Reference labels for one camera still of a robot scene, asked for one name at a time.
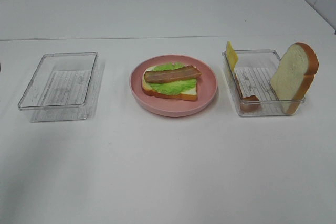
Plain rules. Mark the green lettuce leaf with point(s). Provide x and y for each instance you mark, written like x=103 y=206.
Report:
x=172 y=88

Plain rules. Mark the bread slice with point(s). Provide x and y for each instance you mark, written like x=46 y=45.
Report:
x=294 y=76
x=182 y=96

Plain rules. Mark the bacon strip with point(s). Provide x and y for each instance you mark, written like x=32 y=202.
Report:
x=166 y=76
x=248 y=104

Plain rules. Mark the pink round plate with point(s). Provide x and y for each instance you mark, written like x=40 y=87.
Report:
x=207 y=86

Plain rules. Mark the yellow cheese slice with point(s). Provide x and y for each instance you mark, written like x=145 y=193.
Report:
x=231 y=58

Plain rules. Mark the clear right plastic tray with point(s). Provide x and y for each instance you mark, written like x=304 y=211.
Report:
x=254 y=71

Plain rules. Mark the clear plastic tray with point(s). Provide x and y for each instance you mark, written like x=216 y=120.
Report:
x=64 y=87
x=254 y=71

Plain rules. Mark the clear left plastic tray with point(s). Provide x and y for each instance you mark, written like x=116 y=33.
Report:
x=64 y=87

